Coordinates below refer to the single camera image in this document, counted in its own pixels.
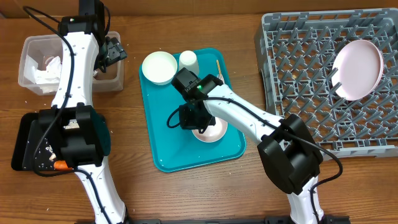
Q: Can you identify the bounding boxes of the clear plastic bin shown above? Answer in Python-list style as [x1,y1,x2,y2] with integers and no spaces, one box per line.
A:
[18,34,124,95]

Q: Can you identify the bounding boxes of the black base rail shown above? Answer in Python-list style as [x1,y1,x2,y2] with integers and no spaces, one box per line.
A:
[130,215,351,224]

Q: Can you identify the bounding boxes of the white plastic fork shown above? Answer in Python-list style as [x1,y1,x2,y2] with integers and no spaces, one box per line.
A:
[217,73,225,83]

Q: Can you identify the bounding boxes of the white paper cup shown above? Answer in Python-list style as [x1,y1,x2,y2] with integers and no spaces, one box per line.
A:
[178,50,200,76]

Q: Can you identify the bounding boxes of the orange carrot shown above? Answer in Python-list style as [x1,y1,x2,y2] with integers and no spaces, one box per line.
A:
[53,161,73,171]

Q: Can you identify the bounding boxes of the grey dishwasher rack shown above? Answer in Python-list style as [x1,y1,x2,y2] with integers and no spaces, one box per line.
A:
[254,8,397,157]

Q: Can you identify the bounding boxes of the wooden chopstick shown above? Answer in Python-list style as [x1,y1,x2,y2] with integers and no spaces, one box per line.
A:
[216,59,222,77]

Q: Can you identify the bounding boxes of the black plastic tray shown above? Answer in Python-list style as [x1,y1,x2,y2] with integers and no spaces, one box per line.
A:
[11,112,106,172]

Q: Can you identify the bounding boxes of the cardboard wall panel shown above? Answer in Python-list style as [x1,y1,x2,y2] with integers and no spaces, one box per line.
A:
[1,0,397,18]

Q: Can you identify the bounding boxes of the rice and peanut scraps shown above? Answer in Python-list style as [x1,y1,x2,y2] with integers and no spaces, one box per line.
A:
[26,139,58,166]

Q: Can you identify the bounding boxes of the white round plate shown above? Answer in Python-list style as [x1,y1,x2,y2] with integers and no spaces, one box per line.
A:
[331,40,384,101]

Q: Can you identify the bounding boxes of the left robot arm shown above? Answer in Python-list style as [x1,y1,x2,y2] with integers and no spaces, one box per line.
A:
[39,1,129,223]

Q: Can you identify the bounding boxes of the white napkin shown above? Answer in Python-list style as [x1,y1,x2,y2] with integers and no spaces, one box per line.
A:
[23,56,62,95]

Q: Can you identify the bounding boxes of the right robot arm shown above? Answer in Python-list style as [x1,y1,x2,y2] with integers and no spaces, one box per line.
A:
[171,68,324,223]

